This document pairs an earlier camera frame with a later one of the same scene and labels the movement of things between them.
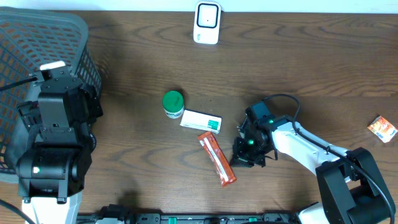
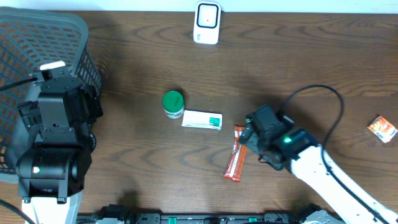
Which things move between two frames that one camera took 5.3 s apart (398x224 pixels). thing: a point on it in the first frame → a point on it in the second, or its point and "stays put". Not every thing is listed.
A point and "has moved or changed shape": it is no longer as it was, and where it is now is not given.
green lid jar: x=173 y=102 stays put
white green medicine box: x=201 y=121 stays put
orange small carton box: x=382 y=129 stays put
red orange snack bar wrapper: x=220 y=164 has moved or changed shape
